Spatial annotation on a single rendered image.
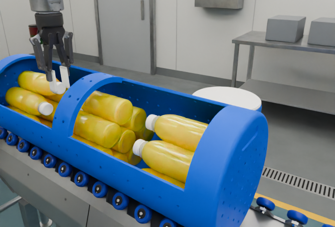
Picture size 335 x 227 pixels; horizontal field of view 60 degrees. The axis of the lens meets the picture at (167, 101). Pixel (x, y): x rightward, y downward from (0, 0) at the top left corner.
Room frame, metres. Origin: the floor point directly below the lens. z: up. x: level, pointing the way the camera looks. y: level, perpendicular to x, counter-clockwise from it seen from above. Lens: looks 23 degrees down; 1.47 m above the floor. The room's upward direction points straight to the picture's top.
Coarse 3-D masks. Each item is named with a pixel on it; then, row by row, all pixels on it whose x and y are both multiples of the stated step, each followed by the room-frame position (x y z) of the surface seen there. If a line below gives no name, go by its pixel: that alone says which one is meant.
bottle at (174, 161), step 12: (144, 144) 0.59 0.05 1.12; (156, 144) 0.56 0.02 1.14; (168, 144) 0.56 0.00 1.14; (144, 156) 0.55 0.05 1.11; (156, 156) 0.53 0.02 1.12; (168, 156) 0.52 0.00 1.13; (180, 156) 0.51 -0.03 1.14; (192, 156) 0.51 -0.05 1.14; (156, 168) 0.53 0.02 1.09; (168, 168) 0.51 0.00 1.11; (180, 168) 0.50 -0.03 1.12; (180, 180) 0.49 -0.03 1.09
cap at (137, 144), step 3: (138, 141) 0.60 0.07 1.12; (141, 141) 0.60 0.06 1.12; (144, 141) 0.60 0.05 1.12; (135, 144) 0.59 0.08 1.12; (138, 144) 0.59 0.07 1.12; (141, 144) 0.59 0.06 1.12; (135, 147) 0.59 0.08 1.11; (138, 147) 0.58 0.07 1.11; (135, 150) 0.58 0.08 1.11; (138, 150) 0.58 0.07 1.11; (135, 153) 0.58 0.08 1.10; (138, 153) 0.58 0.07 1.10
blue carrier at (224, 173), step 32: (0, 64) 0.94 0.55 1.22; (32, 64) 1.05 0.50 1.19; (0, 96) 0.94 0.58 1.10; (64, 96) 0.70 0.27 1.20; (128, 96) 0.87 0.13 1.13; (160, 96) 0.77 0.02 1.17; (192, 96) 0.65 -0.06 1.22; (32, 128) 0.71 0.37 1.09; (64, 128) 0.64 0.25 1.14; (224, 128) 0.47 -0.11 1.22; (256, 128) 0.54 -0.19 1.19; (64, 160) 0.67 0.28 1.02; (96, 160) 0.56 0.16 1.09; (192, 160) 0.44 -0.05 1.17; (224, 160) 0.42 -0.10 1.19; (256, 160) 0.55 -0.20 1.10; (128, 192) 0.52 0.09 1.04; (160, 192) 0.45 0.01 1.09; (192, 192) 0.42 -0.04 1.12; (224, 192) 0.41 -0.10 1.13; (192, 224) 0.42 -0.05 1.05; (224, 224) 0.42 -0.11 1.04
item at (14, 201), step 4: (12, 200) 1.31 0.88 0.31; (16, 200) 1.32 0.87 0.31; (4, 204) 1.28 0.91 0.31; (8, 204) 1.29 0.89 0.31; (12, 204) 1.30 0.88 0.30; (0, 208) 1.25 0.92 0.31; (4, 208) 1.26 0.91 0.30; (0, 212) 1.25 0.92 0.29; (40, 212) 1.42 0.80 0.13; (40, 216) 1.42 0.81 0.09; (44, 216) 1.42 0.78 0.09; (44, 220) 1.42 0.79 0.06; (48, 220) 1.44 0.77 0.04; (40, 224) 1.43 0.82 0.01; (44, 224) 1.43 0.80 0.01; (48, 224) 1.43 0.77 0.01
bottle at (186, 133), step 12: (156, 120) 0.62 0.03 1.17; (168, 120) 0.59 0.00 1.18; (180, 120) 0.59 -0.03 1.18; (192, 120) 0.58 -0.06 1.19; (156, 132) 0.60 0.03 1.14; (168, 132) 0.57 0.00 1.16; (180, 132) 0.56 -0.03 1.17; (192, 132) 0.55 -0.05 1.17; (180, 144) 0.56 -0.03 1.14; (192, 144) 0.54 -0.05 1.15
